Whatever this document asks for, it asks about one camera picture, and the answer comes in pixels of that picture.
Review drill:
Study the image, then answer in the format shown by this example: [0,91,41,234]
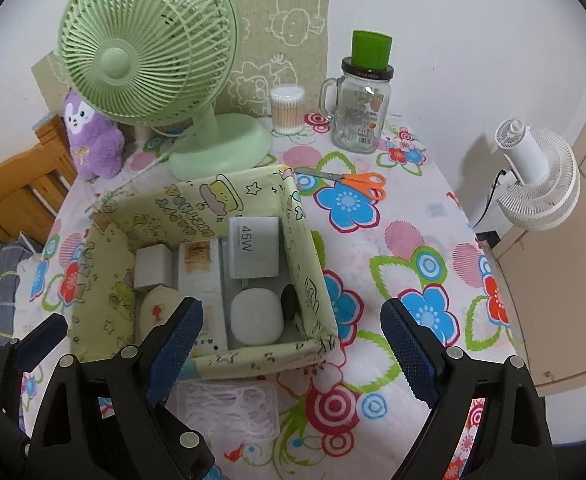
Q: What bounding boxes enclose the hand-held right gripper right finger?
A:
[380,299,556,480]

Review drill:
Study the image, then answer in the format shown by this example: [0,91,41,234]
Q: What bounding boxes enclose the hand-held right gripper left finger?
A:
[25,297,205,480]

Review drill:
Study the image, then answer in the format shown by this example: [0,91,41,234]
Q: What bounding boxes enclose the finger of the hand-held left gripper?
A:
[0,312,68,480]
[140,402,216,480]

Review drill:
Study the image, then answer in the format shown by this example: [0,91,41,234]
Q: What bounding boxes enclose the cream round character pouch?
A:
[140,285,186,343]

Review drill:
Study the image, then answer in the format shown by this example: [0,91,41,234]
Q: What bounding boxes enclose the long white box brown label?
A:
[175,239,229,356]

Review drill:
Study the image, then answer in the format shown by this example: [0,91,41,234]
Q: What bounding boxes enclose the yellow printed fabric storage box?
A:
[68,164,340,381]

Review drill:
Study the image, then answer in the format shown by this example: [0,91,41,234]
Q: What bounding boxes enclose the black car key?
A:
[280,284,300,322]

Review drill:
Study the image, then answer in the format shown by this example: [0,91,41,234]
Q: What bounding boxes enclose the clear plastic floss pick box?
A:
[175,380,280,438]

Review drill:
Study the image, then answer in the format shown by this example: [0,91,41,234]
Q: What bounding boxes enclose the small white cube box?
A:
[134,246,175,291]

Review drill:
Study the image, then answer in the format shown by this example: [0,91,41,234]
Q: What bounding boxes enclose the floral tablecloth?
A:
[18,110,524,480]

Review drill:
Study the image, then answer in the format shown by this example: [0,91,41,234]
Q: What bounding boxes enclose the white charger box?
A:
[229,216,280,279]

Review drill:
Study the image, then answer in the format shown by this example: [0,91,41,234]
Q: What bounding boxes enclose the wooden chair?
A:
[0,117,78,243]

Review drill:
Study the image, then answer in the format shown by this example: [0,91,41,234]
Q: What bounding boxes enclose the beige door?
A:
[493,55,586,451]

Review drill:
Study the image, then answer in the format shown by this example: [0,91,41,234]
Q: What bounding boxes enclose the purple plush toy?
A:
[63,89,126,182]

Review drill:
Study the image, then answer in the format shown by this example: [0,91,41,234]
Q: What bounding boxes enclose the white clip fan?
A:
[493,117,581,231]

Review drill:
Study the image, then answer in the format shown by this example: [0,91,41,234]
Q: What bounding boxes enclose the glass jar mug green lid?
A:
[319,30,395,155]

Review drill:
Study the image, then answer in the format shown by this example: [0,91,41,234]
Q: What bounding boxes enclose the cotton swab container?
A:
[269,84,307,135]

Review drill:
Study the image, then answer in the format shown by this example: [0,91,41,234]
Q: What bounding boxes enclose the green desk fan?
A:
[57,0,274,182]

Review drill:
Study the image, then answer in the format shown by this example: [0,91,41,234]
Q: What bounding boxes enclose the green fan power cord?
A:
[88,152,176,211]

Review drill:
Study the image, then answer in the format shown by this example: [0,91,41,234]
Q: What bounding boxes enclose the orange handled scissors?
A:
[293,167,388,202]

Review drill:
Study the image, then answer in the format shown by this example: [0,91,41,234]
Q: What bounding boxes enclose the black fan cable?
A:
[473,167,508,228]

